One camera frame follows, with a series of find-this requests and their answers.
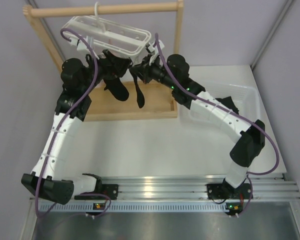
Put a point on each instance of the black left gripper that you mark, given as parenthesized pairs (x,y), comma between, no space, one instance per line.
(113,66)

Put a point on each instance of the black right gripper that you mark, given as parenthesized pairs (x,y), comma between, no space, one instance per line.
(144,71)

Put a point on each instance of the black striped sock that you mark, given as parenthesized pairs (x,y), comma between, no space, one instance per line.
(117,89)

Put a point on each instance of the white plastic clip hanger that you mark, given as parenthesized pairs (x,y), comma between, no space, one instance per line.
(123,41)

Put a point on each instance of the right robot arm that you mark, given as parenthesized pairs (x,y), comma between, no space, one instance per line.
(248,137)

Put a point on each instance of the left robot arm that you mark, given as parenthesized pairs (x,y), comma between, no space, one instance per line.
(47,180)

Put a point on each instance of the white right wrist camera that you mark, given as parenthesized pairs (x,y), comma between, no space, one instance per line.
(153,52)

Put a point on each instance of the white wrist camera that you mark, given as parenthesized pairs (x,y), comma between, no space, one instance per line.
(81,47)
(153,52)

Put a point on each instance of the wooden drying rack frame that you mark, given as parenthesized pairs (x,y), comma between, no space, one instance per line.
(111,99)

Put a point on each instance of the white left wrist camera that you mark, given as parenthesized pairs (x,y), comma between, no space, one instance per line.
(81,47)

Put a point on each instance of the aluminium mounting rail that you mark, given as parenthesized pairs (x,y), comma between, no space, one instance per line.
(184,195)

